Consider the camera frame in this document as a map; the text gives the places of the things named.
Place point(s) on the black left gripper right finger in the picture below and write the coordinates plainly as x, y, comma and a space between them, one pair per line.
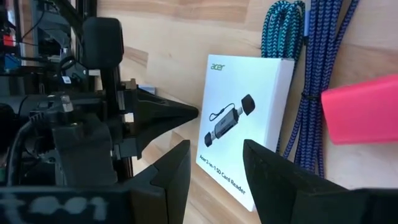
286, 193

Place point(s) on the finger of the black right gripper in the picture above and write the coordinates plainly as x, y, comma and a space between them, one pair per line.
155, 130
161, 107

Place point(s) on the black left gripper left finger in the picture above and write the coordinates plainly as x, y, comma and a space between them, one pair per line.
168, 186

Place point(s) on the white card reader box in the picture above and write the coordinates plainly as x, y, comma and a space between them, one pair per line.
236, 81

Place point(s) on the pink small box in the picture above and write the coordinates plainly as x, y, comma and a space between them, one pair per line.
360, 112

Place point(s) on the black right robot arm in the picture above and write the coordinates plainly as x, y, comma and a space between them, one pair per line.
18, 104

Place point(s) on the light blue small box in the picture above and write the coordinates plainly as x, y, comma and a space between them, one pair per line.
148, 89

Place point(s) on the black metal table frame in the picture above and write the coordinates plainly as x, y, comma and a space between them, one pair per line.
88, 7

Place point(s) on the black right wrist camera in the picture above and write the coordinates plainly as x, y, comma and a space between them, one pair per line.
84, 152

